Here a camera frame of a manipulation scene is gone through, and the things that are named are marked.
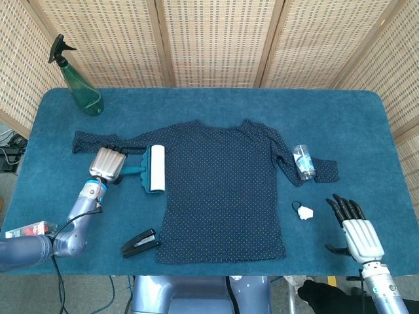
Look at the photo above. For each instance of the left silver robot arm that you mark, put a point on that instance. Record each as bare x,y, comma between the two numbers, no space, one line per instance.
75,229

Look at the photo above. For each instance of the teal table cloth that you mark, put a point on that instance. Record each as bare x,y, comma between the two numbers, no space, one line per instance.
229,104

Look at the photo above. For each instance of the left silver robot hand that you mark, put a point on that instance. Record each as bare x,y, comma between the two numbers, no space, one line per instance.
106,163

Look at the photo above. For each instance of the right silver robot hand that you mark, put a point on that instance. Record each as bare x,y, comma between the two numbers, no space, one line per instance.
361,238

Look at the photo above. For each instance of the green plastic spray bottle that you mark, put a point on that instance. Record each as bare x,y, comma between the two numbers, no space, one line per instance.
84,95

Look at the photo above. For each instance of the black bag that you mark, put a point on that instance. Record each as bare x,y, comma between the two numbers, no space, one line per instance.
327,299

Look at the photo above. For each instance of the navy polka dot shirt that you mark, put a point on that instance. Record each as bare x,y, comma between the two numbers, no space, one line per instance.
226,196

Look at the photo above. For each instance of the woven wooden folding screen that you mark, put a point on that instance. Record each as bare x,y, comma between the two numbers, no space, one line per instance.
216,42

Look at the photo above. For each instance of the black floor equipment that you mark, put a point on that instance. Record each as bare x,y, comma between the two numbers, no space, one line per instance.
11,153

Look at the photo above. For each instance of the black stapler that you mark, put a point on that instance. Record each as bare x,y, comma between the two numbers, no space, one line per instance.
139,244

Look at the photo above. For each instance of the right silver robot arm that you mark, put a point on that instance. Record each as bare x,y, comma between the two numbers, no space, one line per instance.
384,288

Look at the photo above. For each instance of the silver robot torso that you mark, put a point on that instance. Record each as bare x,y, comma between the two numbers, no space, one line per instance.
196,294

